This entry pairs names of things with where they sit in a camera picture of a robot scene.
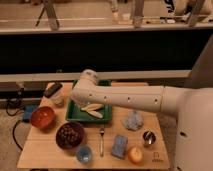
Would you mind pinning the crumpled blue cloth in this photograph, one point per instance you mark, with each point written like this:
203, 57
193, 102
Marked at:
133, 121

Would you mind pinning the pale banana piece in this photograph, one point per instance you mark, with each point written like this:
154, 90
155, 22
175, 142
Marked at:
96, 114

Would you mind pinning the small metal cup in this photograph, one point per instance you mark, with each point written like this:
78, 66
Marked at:
149, 138

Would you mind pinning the silver fork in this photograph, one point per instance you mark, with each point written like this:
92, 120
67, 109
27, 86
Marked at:
102, 132

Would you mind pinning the red bowl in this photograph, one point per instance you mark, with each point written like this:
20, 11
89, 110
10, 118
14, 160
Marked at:
42, 117

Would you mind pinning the orange fruit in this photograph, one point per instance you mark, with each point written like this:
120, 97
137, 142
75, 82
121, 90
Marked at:
135, 155

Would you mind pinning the blue plastic cup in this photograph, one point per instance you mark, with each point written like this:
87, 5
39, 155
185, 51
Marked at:
84, 154

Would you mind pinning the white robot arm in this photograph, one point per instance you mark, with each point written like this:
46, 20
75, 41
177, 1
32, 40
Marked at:
193, 107

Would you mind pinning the beige round container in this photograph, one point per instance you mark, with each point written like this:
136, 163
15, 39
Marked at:
58, 101

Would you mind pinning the dark bowl of nuts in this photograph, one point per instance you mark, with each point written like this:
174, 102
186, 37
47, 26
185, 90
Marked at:
70, 135

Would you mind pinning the blue power box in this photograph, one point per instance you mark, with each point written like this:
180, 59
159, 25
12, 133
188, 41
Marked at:
27, 112

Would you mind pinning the green plastic tray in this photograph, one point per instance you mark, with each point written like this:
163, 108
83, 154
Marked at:
75, 114

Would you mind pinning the blue sponge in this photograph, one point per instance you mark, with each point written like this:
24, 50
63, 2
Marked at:
119, 146

